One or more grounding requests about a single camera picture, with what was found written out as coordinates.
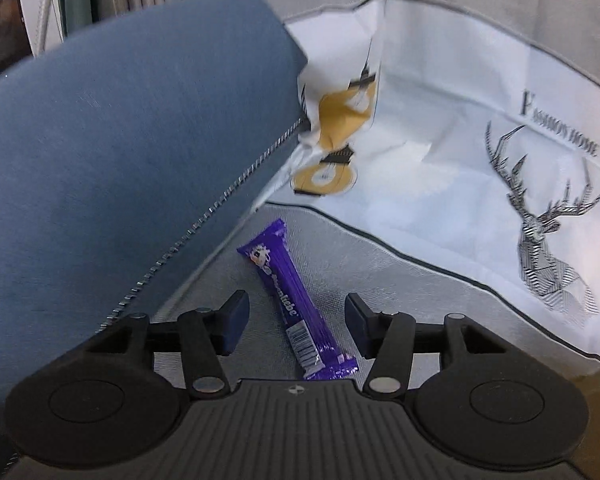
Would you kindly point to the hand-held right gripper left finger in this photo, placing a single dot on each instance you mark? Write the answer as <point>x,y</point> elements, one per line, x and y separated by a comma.
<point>236,324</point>

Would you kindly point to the blue fabric bag flap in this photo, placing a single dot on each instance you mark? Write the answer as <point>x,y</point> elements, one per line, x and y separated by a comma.
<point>105,160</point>

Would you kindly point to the deer print fabric storage bag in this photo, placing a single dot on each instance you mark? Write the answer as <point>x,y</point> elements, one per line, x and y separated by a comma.
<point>430,110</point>

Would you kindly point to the purple snack bar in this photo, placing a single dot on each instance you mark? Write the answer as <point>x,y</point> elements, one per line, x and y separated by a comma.
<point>290,290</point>

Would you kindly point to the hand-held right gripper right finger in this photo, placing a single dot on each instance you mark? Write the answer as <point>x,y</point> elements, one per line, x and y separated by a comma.
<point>356,325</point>

